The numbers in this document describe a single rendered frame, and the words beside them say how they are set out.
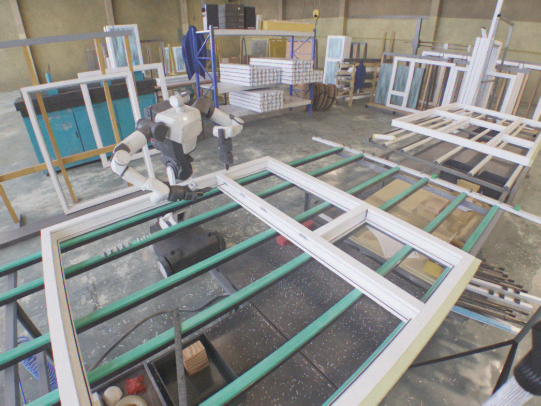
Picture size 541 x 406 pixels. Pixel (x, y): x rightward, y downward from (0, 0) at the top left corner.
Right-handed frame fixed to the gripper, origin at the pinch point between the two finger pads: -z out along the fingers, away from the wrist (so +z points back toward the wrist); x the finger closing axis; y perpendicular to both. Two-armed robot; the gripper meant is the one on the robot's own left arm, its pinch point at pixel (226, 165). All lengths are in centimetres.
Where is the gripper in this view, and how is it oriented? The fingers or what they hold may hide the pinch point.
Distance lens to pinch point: 188.4
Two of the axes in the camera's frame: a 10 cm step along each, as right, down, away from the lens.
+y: 7.8, -3.2, 5.4
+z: 0.0, -8.6, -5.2
